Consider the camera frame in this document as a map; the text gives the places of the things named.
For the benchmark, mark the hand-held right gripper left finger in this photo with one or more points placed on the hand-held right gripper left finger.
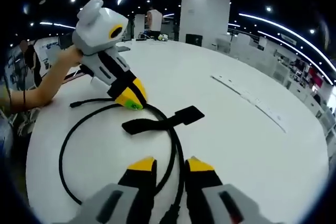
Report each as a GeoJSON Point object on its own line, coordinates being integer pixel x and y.
{"type": "Point", "coordinates": [139, 182]}

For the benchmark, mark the white pillar with small sign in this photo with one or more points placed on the white pillar with small sign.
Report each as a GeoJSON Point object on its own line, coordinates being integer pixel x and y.
{"type": "Point", "coordinates": [204, 14]}

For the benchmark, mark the white office counter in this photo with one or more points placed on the white office counter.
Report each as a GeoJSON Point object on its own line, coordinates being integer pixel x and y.
{"type": "Point", "coordinates": [257, 51]}

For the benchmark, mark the person's left hand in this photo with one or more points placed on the person's left hand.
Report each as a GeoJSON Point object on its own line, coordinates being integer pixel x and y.
{"type": "Point", "coordinates": [69, 56]}

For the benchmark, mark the white desk slot strip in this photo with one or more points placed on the white desk slot strip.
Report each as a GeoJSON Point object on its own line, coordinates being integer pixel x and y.
{"type": "Point", "coordinates": [249, 100]}

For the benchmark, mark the white desk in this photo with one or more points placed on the white desk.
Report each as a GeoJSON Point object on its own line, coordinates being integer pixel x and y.
{"type": "Point", "coordinates": [236, 142]}

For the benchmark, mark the small white yellow toy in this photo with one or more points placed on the small white yellow toy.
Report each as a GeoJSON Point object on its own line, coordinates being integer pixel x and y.
{"type": "Point", "coordinates": [163, 37]}

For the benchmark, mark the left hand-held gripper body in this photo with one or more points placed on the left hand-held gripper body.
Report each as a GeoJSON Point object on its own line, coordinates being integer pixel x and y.
{"type": "Point", "coordinates": [92, 32]}

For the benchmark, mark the red display board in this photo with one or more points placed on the red display board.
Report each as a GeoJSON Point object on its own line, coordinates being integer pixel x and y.
{"type": "Point", "coordinates": [316, 78]}

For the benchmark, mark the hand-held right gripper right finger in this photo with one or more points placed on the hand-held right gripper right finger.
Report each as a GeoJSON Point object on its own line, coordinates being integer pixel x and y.
{"type": "Point", "coordinates": [202, 182]}

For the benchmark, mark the long ceiling light strip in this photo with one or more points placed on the long ceiling light strip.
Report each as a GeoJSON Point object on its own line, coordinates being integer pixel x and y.
{"type": "Point", "coordinates": [262, 19]}

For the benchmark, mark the black box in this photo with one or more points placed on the black box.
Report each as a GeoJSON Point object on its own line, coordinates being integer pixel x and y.
{"type": "Point", "coordinates": [194, 40]}

